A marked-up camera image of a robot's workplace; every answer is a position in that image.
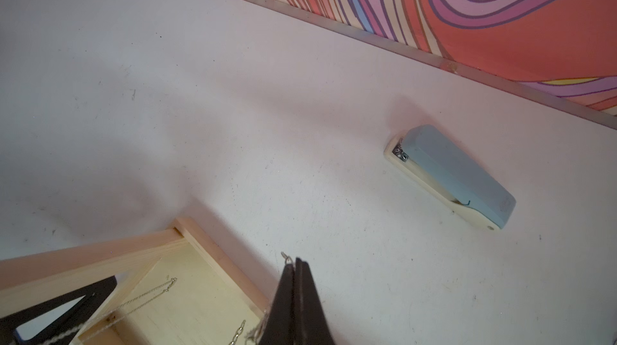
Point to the wooden jewelry display stand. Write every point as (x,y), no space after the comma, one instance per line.
(173,287)

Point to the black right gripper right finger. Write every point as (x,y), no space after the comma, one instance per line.
(309,322)

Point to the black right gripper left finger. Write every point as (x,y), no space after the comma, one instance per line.
(279,327)

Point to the blue grey stapler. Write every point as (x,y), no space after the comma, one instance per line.
(441,168)

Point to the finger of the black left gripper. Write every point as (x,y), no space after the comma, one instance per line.
(62,315)

